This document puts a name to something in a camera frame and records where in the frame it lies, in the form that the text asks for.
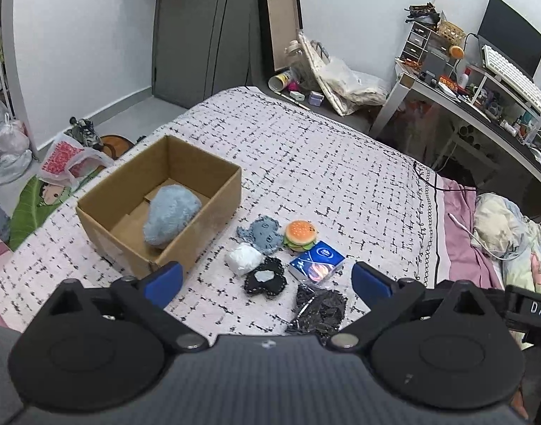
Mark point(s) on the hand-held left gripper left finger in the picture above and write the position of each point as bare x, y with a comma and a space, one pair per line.
164, 281

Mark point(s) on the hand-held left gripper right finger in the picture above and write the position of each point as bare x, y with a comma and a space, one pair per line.
372, 283

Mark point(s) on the black sequin pouch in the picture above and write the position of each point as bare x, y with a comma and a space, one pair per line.
319, 312

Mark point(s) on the blue fluffy plush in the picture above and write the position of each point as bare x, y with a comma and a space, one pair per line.
170, 212

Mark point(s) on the white soft ball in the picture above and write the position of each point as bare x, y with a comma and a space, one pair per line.
243, 259

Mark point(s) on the cardboard box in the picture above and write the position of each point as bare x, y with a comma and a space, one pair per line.
106, 221

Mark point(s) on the burger plush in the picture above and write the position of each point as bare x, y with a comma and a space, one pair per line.
300, 234

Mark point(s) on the black clover pouch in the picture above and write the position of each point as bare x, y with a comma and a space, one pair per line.
266, 280

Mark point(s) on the grey-blue octopus plush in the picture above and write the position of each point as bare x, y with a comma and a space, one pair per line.
261, 232

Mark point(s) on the floral quilt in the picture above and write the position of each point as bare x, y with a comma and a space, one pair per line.
500, 225

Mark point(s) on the pink bed sheet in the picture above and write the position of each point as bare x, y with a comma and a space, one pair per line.
460, 230

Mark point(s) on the white black patterned blanket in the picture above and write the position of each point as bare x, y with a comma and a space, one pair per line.
319, 164

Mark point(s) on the brown round object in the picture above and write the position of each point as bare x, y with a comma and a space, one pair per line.
117, 146

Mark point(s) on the green cartoon rug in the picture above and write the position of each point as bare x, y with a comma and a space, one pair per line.
29, 208

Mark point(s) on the red white plastic bag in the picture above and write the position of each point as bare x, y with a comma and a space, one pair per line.
60, 159

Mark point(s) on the grey sneakers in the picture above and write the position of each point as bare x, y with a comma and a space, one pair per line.
85, 133

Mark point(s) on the small purple box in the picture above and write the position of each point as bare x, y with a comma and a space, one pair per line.
316, 98

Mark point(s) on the white-legged dark desk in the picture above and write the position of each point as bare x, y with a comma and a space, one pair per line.
478, 117

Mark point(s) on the cream tote bag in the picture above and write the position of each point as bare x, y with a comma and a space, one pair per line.
341, 79

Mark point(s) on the paper cup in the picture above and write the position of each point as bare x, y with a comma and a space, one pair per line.
280, 80

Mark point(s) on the white bottle red cap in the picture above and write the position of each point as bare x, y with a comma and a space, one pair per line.
464, 79

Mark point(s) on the clear acrylic desk riser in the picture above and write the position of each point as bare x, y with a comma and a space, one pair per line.
487, 84

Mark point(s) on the white keyboard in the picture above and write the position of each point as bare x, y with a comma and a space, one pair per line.
511, 73

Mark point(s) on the small drawer organizer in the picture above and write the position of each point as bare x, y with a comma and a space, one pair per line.
416, 42

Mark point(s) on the orange round lamp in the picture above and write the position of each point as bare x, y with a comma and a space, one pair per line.
456, 51

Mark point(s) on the grey door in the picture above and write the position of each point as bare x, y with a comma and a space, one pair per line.
199, 35

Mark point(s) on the wicker basket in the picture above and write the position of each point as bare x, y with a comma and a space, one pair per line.
451, 32

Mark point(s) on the black monitor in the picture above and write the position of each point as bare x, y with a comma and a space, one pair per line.
511, 35

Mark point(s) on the black picture frame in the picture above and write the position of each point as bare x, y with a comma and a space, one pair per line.
283, 17

